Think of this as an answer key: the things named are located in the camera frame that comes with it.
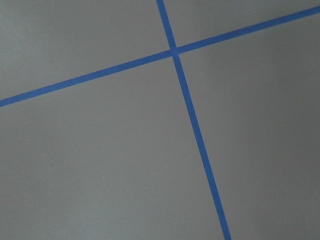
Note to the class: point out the blue tape line lengthwise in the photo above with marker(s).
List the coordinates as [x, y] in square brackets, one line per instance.
[175, 54]

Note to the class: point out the blue tape line crosswise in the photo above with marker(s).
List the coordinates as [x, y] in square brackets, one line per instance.
[160, 55]

